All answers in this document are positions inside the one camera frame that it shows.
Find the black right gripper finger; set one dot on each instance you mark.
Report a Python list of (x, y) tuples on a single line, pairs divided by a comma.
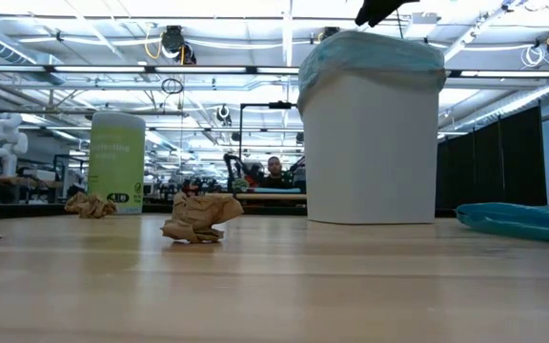
[(379, 9)]

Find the light blue trash bag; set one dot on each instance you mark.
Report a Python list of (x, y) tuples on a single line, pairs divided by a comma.
[(370, 54)]

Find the white plastic trash bin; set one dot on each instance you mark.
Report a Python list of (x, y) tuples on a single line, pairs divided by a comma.
[(370, 162)]

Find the teal trash bag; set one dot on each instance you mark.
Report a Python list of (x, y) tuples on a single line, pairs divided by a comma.
[(517, 221)]

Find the brown paper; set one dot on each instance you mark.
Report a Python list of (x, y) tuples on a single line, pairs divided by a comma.
[(91, 206), (198, 216)]

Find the black room divider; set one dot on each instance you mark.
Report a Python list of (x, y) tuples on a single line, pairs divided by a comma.
[(494, 167)]

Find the person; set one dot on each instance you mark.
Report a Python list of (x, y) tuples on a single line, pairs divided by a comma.
[(274, 181)]

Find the wooden workbench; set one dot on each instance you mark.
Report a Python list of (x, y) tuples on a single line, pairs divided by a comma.
[(274, 196), (17, 182)]

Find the green disinfecting wipes canister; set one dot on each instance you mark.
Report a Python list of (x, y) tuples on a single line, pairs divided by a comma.
[(117, 157)]

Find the white robot figure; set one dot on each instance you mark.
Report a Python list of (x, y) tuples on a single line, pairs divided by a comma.
[(5, 143)]

